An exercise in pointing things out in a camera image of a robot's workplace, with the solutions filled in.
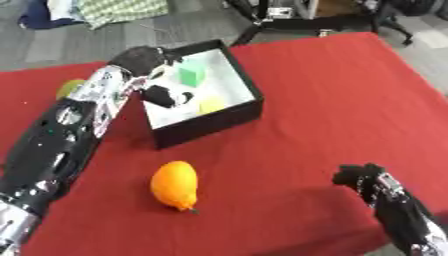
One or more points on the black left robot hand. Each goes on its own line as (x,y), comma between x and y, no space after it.
(140,60)

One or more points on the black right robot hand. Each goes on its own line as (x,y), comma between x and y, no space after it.
(382,196)

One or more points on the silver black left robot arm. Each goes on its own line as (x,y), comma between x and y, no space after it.
(55,146)

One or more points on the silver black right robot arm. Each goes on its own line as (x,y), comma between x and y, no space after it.
(430,240)

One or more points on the black box white inside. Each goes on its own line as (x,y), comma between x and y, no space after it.
(205,93)

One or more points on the green white checked cloth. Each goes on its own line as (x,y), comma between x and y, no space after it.
(119,10)

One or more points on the green cube block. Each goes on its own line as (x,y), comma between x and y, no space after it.
(192,75)

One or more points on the green yellow toy fruit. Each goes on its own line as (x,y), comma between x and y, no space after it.
(68,88)

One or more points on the blue cloth pile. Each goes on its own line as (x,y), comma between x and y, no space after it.
(44,15)

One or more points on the orange toy fruit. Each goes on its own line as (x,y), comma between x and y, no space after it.
(174,185)

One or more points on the black office chair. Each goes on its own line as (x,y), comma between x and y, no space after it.
(402,16)

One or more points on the black metal stand frame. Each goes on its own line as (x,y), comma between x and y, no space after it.
(274,20)

